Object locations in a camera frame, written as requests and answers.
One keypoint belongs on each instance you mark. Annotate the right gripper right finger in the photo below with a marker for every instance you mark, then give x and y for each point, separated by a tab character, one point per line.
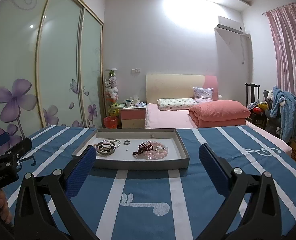
262	217

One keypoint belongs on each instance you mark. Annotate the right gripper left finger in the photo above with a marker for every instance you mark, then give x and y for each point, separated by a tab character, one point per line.
44	209

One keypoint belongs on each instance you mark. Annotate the wide silver cuff bangle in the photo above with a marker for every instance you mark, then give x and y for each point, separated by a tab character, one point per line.
104	149

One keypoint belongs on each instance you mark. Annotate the thin silver bangle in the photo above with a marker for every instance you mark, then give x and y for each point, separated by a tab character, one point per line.
115	142

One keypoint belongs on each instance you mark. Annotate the person's left hand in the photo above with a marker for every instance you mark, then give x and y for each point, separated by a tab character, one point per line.
5	214

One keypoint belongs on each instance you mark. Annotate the blue striped tablecloth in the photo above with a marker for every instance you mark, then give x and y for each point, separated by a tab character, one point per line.
178	204

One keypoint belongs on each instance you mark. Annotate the sliding glass wardrobe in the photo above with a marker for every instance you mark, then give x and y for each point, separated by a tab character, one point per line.
50	65

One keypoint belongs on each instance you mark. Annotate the red waste bin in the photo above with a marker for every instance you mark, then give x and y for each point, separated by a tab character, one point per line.
111	122

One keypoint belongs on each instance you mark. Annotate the folded coral duvet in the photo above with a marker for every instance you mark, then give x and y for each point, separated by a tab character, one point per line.
219	113

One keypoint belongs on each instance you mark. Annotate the blue hanging bathrobe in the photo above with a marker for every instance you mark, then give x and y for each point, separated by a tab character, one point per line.
285	103

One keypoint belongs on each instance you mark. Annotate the grey cardboard tray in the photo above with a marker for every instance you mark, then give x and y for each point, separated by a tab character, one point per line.
140	149

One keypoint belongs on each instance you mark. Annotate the plush toy tower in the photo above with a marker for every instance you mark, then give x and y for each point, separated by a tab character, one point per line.
111	91

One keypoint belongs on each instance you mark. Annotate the pink bedside table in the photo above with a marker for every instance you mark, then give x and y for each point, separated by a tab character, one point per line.
133	117

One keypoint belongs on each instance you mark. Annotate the white mug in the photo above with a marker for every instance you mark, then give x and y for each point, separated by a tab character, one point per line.
128	103

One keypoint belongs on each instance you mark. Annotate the dark wooden chair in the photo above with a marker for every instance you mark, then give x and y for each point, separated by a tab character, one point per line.
252	93

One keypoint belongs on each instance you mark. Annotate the purple patterned pillow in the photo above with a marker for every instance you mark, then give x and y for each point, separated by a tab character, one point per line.
203	93

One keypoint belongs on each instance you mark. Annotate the floral white pillow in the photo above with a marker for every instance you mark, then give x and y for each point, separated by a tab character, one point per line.
175	104

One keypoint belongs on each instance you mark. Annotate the pink bed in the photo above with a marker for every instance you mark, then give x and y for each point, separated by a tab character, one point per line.
181	119

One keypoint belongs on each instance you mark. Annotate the cream pink headboard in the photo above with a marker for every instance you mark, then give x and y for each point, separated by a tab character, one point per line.
177	86

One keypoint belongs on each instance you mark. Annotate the white air conditioner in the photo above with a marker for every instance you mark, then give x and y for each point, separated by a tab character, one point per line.
230	25

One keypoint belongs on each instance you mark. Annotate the pink curtain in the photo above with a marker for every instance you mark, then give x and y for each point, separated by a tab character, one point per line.
282	23

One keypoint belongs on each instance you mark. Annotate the wall power socket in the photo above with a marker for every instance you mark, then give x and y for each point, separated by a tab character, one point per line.
135	71

